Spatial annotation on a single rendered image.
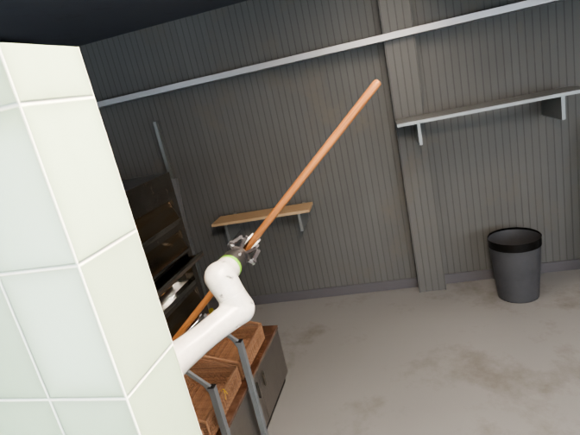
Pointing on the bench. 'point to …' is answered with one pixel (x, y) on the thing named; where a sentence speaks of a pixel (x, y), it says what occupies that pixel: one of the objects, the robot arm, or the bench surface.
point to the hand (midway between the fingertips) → (252, 241)
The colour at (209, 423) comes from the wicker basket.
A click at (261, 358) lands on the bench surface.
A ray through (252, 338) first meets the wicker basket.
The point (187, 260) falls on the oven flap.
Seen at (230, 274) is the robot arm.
